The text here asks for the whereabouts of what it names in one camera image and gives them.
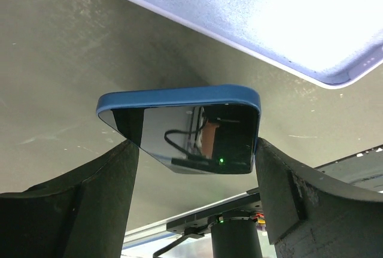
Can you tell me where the aluminium rail frame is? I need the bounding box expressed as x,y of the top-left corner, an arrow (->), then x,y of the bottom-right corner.
123,145 -> 382,250

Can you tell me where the lavender phone case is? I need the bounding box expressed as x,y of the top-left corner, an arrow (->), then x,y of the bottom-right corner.
128,0 -> 382,89

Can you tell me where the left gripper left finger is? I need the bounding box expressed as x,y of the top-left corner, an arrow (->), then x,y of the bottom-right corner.
1,141 -> 139,257

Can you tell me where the dark blue phone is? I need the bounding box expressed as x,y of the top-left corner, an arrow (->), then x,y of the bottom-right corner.
96,84 -> 261,175

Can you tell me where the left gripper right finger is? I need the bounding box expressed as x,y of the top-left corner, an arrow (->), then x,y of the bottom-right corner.
256,138 -> 382,257

